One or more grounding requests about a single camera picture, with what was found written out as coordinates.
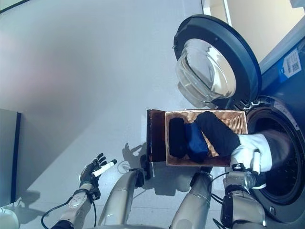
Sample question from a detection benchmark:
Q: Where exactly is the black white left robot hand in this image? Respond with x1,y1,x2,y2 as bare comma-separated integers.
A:
79,153,118,189

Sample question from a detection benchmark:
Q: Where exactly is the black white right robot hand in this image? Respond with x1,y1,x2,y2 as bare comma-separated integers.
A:
247,151,267,189

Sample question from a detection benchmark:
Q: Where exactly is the white garment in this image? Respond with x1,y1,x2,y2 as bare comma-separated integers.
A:
230,133,274,174

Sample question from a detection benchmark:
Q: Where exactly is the black garment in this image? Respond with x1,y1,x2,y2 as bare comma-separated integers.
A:
168,117,189,158
195,111,241,158

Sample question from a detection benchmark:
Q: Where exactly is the blue garment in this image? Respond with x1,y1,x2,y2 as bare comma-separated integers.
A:
185,123,209,163

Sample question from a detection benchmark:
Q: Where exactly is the dark front-load washing machine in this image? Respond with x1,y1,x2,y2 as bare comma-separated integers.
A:
243,38,305,225

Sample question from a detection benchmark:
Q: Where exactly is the silver left robot leg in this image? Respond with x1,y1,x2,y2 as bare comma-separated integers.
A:
99,168,146,227

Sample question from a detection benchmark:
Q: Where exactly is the silver robot leg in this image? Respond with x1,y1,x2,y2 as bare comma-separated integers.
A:
171,171,214,229
99,168,146,227

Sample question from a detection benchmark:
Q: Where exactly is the rectangular wicker laundry basket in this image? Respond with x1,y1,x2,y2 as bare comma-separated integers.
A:
164,109,250,167

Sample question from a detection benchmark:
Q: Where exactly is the grey robot torso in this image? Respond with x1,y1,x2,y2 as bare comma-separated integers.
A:
96,223,176,229

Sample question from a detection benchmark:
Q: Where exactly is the silver right robot leg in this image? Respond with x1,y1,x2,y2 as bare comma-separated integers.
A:
171,171,214,229

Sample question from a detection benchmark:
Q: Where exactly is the glossy brown stool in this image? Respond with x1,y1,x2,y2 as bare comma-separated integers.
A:
145,109,167,181

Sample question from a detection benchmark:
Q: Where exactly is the blue white label sticker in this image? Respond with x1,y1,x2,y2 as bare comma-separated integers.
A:
277,49,301,84

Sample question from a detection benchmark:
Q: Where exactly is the round glass washer door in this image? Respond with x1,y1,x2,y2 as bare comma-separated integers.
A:
173,14,263,109

